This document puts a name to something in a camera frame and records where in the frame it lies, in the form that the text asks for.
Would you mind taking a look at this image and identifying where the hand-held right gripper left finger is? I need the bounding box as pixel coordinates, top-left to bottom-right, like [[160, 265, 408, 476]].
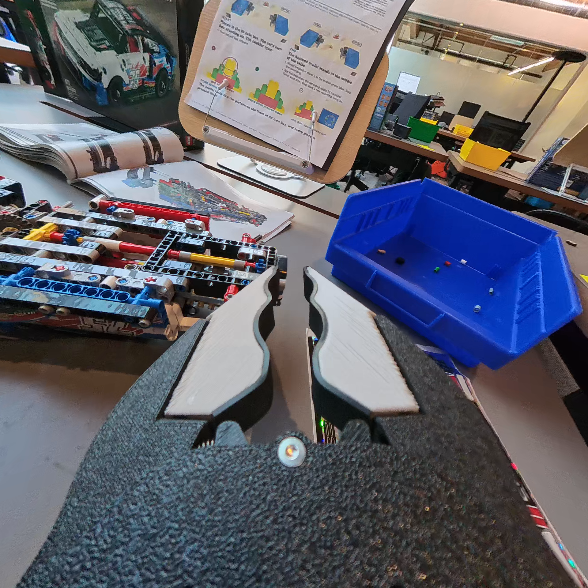
[[164, 267, 279, 428]]

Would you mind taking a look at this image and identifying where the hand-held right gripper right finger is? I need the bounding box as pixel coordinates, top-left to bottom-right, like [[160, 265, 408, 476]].
[[303, 267, 421, 425]]

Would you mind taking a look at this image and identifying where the red black toy race car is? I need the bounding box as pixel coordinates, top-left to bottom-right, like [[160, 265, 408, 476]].
[[0, 178, 288, 342]]

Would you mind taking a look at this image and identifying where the grey desk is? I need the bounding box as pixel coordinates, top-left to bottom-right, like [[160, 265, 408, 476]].
[[0, 83, 588, 588]]

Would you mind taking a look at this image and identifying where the holographic sticker sheet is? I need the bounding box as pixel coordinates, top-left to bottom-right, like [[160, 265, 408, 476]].
[[308, 331, 588, 588]]

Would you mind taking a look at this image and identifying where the blue storage bin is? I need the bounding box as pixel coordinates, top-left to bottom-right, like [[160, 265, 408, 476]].
[[326, 178, 583, 370]]

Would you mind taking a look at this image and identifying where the open instruction booklet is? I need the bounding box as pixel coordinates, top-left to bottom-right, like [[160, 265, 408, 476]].
[[0, 124, 295, 242]]

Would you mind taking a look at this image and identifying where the white stand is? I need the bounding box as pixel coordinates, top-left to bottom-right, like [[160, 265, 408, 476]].
[[202, 124, 327, 199]]

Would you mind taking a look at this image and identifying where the small green bin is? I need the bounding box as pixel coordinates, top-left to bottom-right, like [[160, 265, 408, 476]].
[[407, 117, 441, 144]]

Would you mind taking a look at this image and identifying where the yellow storage bin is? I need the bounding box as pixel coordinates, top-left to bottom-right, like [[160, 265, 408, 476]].
[[458, 138, 511, 172]]

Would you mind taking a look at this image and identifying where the black monitor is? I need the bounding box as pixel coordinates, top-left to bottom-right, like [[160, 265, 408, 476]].
[[467, 111, 532, 152]]

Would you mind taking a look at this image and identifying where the printed paper sheet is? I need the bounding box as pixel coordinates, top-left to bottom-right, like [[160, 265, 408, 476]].
[[184, 0, 411, 169]]

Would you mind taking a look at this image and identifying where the toy set box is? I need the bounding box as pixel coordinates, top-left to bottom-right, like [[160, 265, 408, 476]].
[[11, 0, 205, 131]]

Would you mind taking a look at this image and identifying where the black floor lamp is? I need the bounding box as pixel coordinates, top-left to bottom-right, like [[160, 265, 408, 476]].
[[524, 48, 587, 125]]

